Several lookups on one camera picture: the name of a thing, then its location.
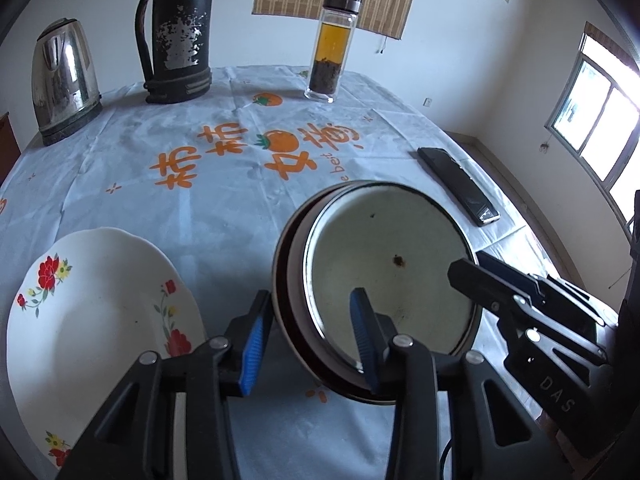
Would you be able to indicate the stainless steel electric kettle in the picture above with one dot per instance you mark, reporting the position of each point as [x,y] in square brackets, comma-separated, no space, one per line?
[62,95]

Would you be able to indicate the white plate with red flowers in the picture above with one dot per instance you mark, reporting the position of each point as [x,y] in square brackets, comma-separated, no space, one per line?
[100,310]

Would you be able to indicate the black smartphone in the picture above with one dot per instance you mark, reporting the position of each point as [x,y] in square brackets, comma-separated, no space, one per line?
[457,185]

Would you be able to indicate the clear tea bottle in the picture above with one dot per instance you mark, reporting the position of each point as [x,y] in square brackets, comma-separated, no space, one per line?
[332,55]

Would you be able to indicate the worn black thermos flask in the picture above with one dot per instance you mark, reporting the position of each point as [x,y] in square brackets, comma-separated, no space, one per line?
[175,40]

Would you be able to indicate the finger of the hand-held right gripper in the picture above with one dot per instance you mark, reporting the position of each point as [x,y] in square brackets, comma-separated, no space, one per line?
[480,282]
[505,272]

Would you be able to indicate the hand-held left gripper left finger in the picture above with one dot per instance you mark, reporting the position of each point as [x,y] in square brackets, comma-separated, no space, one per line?
[255,345]

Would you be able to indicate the white enamel bowl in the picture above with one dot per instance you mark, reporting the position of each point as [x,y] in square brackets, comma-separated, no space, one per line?
[390,260]

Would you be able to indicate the window with grey frame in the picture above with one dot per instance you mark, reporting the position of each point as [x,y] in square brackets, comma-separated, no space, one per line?
[600,110]

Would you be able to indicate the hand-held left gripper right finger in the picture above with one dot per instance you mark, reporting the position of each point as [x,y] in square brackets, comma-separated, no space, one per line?
[362,345]

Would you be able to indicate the brown wooden sideboard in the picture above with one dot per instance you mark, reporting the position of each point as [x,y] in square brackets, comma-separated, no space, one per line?
[7,142]

